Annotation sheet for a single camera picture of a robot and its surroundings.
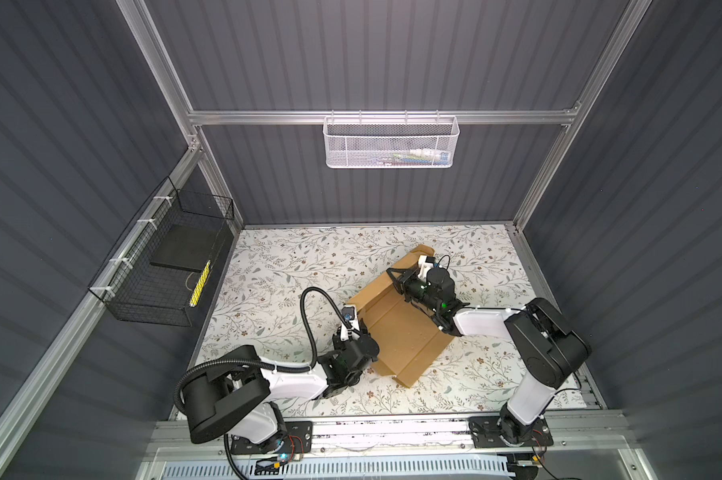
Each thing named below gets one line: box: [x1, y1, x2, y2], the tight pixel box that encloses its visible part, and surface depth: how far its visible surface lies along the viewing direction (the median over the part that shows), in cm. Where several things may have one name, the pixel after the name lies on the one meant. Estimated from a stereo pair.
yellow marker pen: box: [189, 260, 211, 308], surface depth 71 cm
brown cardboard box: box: [346, 271, 455, 388], surface depth 89 cm
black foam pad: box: [150, 221, 224, 272], surface depth 76 cm
